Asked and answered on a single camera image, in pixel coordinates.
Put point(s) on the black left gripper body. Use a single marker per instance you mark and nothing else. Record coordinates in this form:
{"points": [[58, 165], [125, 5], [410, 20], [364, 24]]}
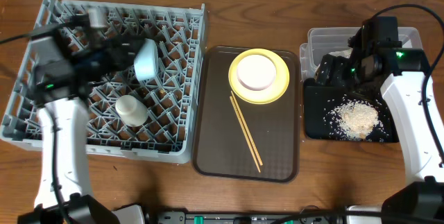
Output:
{"points": [[98, 64]]}

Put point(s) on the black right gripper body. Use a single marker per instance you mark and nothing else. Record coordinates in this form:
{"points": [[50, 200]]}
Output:
{"points": [[342, 73]]}

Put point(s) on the blue bowl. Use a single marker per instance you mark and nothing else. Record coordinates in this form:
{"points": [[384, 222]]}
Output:
{"points": [[146, 62]]}

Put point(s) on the yellow plate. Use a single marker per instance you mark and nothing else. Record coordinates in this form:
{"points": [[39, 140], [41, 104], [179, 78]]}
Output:
{"points": [[272, 93]]}

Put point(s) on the white paper cup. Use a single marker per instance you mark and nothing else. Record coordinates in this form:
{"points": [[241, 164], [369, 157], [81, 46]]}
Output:
{"points": [[131, 111]]}

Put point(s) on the white bowl with rice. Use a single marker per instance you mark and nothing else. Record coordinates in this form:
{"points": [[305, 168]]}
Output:
{"points": [[256, 72]]}

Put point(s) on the wooden chopstick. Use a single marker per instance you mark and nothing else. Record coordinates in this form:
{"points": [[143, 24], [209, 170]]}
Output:
{"points": [[245, 134], [248, 132]]}

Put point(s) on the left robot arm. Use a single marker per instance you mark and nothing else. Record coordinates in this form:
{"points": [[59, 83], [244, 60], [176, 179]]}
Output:
{"points": [[61, 85]]}

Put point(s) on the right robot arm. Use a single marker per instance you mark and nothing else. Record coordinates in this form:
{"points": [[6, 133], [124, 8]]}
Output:
{"points": [[383, 92]]}

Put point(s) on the black waste tray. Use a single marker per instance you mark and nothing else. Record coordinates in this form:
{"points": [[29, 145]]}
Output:
{"points": [[315, 99]]}

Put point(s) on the clear plastic bin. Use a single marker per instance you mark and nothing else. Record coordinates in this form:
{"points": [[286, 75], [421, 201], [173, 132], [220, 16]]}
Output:
{"points": [[322, 41]]}

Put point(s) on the spilled rice pile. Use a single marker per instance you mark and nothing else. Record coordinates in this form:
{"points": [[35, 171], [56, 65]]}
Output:
{"points": [[353, 119]]}

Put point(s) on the grey plastic dish rack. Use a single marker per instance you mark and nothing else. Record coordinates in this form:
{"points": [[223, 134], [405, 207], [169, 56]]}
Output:
{"points": [[171, 97]]}

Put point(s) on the brown serving tray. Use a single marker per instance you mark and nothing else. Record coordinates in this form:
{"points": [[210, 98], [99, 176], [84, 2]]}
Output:
{"points": [[220, 147]]}

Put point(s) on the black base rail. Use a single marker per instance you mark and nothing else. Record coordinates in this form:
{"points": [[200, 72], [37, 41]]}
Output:
{"points": [[183, 216]]}

